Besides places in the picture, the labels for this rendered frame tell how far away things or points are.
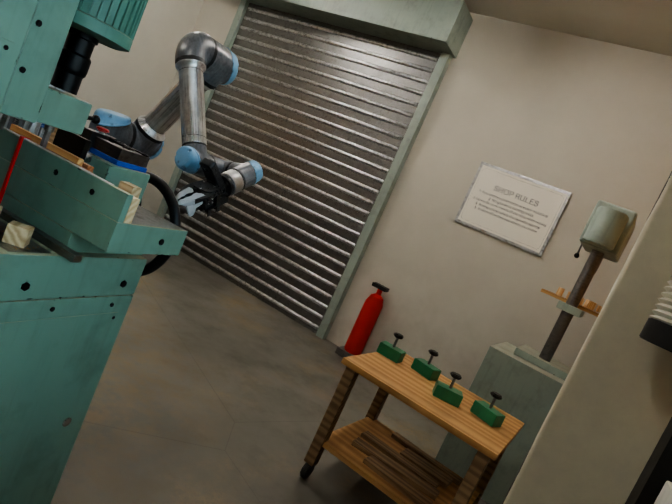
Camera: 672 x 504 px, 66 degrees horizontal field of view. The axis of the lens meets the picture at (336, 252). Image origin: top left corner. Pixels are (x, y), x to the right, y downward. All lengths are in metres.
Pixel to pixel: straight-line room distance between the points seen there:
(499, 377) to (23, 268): 2.27
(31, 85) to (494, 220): 3.13
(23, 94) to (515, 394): 2.39
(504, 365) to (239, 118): 3.23
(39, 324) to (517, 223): 3.13
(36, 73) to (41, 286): 0.38
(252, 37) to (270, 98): 0.65
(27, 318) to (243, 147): 3.83
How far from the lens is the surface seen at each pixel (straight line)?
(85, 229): 1.07
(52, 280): 1.09
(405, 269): 3.90
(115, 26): 1.17
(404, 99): 4.15
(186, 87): 1.74
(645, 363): 1.74
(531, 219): 3.73
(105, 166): 1.30
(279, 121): 4.64
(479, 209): 3.79
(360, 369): 2.03
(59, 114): 1.20
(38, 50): 1.10
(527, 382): 2.78
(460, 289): 3.78
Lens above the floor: 1.11
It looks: 6 degrees down
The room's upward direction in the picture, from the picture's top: 24 degrees clockwise
